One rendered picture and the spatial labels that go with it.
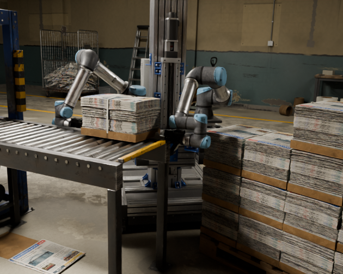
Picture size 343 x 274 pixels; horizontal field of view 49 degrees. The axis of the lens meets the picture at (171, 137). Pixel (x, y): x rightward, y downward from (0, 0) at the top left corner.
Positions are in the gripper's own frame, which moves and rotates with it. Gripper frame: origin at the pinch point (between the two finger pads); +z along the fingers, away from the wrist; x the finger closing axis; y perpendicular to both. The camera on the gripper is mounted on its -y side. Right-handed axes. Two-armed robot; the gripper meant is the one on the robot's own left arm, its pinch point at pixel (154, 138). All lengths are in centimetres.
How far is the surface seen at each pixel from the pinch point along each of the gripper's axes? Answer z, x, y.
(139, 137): -2.2, 21.9, 5.1
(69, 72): 532, -550, -10
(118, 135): 9.1, 25.2, 5.8
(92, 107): 27.4, 24.2, 19.3
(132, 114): 0.6, 24.9, 18.3
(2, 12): 120, 1, 74
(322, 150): -96, 7, 8
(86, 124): 31.4, 24.4, 9.1
